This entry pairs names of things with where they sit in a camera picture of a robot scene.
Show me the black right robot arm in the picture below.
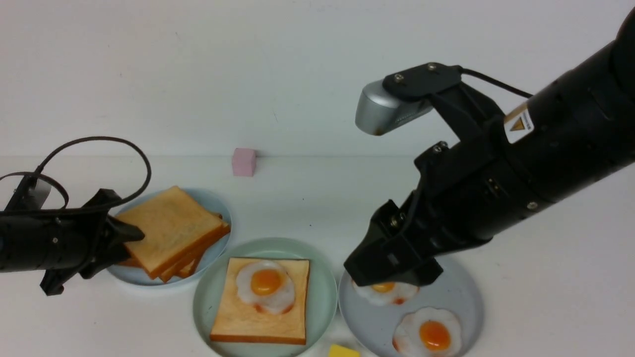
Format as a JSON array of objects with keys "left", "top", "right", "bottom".
[{"left": 343, "top": 11, "right": 635, "bottom": 287}]

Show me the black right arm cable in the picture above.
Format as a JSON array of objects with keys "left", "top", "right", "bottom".
[{"left": 460, "top": 68, "right": 534, "bottom": 99}]

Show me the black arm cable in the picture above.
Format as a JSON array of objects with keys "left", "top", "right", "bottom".
[
  {"left": 0, "top": 137, "right": 152, "bottom": 214},
  {"left": 460, "top": 68, "right": 534, "bottom": 99}
]

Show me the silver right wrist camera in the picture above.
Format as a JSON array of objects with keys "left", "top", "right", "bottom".
[{"left": 355, "top": 80, "right": 433, "bottom": 136}]

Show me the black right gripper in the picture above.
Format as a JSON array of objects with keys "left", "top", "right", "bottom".
[{"left": 343, "top": 141, "right": 537, "bottom": 287}]

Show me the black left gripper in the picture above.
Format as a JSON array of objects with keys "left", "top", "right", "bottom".
[{"left": 20, "top": 189, "right": 145, "bottom": 296}]

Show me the pink foam cube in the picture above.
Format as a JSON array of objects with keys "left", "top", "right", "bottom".
[{"left": 232, "top": 148, "right": 257, "bottom": 177}]

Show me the grey blue egg plate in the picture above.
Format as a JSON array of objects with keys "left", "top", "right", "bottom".
[{"left": 338, "top": 257, "right": 485, "bottom": 357}]

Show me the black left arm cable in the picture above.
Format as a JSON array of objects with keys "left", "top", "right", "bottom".
[{"left": 0, "top": 137, "right": 152, "bottom": 214}]

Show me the fried egg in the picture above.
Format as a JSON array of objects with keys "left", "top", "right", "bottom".
[
  {"left": 392, "top": 307, "right": 463, "bottom": 357},
  {"left": 235, "top": 260, "right": 296, "bottom": 315},
  {"left": 351, "top": 280, "right": 420, "bottom": 306}
]

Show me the yellow foam cube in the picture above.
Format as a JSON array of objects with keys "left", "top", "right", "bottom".
[{"left": 327, "top": 344, "right": 361, "bottom": 357}]

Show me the toast slice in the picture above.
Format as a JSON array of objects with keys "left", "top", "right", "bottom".
[
  {"left": 175, "top": 222, "right": 229, "bottom": 278},
  {"left": 115, "top": 186, "right": 231, "bottom": 279},
  {"left": 209, "top": 257, "right": 310, "bottom": 345},
  {"left": 117, "top": 216, "right": 231, "bottom": 283}
]

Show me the mint green centre plate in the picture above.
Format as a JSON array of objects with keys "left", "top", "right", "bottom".
[{"left": 192, "top": 238, "right": 338, "bottom": 357}]

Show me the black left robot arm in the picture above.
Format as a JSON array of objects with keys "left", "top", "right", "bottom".
[{"left": 0, "top": 189, "right": 144, "bottom": 296}]

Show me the light blue bread plate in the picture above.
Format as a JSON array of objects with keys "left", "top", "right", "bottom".
[{"left": 107, "top": 188, "right": 232, "bottom": 289}]

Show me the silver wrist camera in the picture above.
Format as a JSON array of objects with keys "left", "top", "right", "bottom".
[
  {"left": 4, "top": 177, "right": 52, "bottom": 212},
  {"left": 355, "top": 80, "right": 433, "bottom": 136}
]

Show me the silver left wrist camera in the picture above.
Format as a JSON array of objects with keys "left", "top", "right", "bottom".
[{"left": 4, "top": 177, "right": 52, "bottom": 212}]

